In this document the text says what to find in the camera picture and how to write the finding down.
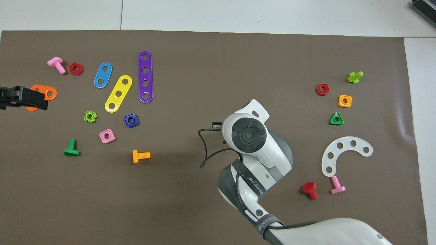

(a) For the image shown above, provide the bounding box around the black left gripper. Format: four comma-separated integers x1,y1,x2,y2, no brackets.
0,86,48,110

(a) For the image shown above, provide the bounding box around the pink plastic screw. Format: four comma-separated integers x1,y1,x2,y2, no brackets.
47,56,66,75
330,176,346,194

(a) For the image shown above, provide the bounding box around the green plastic screw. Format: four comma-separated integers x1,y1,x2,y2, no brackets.
64,138,81,157

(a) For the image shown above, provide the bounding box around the orange plastic screw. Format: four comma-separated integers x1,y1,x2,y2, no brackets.
132,150,151,163

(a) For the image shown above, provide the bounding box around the pink square nut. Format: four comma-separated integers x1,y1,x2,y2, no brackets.
99,129,115,144

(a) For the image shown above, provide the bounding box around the red plastic screw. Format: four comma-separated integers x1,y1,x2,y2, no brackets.
301,182,319,200

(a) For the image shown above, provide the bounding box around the lime cross-head screw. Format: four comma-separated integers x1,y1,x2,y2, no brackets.
347,71,364,84

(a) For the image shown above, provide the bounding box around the orange heart-shaped plate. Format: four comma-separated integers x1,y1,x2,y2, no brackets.
26,84,58,112

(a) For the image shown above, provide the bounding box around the brown table mat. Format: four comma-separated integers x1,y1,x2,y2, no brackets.
0,30,428,245

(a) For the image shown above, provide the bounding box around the blue two-hole plate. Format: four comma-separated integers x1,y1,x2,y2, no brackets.
94,62,113,89

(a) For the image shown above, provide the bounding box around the purple four-hole plate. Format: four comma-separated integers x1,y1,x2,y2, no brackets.
138,51,154,103

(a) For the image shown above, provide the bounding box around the yellow three-hole plate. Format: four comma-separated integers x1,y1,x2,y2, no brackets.
105,75,133,113

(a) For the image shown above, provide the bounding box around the white curved perforated plate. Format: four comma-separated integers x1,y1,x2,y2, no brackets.
321,136,373,177

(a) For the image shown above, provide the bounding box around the dark ribbed device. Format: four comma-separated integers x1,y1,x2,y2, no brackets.
410,0,436,28

